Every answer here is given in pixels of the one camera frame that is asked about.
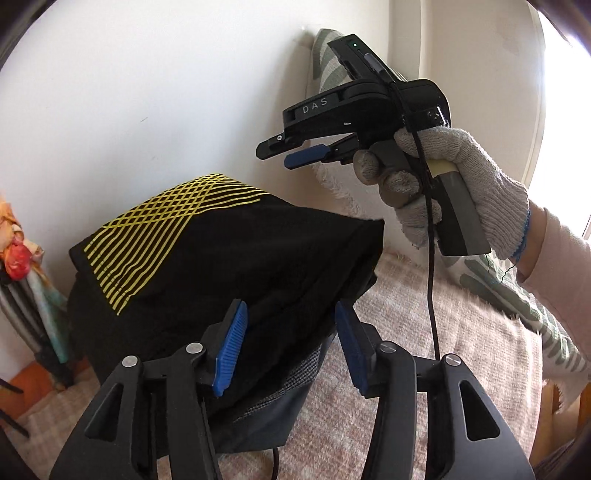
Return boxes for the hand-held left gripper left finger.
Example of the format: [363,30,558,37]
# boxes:
[48,299,250,480]

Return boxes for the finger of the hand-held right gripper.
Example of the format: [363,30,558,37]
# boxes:
[284,143,352,169]
[255,131,301,160]

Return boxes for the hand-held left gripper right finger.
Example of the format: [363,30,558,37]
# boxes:
[335,300,536,480]

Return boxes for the black pants with yellow print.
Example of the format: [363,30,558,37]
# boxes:
[68,173,386,416]

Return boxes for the person's right forearm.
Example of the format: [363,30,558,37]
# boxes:
[512,205,591,352]

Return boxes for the grey tweed folded pants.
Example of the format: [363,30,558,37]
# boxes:
[233,344,324,423]

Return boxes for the dark folded pants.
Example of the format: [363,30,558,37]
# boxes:
[157,383,324,460]

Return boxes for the person's right hand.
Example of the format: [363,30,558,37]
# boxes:
[353,126,531,261]

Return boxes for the pink checked blanket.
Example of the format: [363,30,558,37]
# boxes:
[0,249,555,480]

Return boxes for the bright window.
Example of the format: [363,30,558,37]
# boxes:
[522,9,591,241]

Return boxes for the silver folded tripod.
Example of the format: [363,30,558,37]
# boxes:
[0,277,75,388]

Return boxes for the small black tripod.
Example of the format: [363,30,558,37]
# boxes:
[0,376,31,439]

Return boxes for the orange floral cloth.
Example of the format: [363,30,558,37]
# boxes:
[0,194,70,365]

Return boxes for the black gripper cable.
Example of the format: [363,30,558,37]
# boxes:
[388,78,444,365]

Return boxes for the orange wooden bed frame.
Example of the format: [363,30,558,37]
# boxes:
[11,362,93,395]

